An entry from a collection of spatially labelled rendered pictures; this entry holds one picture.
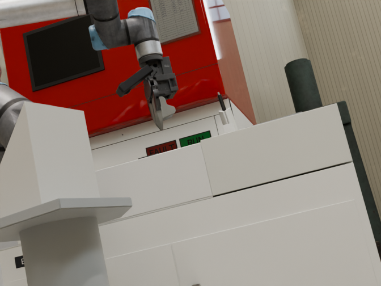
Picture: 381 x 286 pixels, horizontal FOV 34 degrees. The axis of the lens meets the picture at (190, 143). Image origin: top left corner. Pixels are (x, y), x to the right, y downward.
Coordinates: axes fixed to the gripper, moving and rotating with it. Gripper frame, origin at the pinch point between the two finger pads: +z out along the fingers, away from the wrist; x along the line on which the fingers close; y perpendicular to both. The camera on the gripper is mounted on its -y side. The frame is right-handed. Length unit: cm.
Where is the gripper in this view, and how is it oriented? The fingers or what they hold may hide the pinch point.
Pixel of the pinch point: (158, 126)
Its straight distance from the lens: 178.1
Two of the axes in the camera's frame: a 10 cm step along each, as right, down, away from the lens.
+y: 9.4, -1.5, 3.0
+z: 2.2, 9.5, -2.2
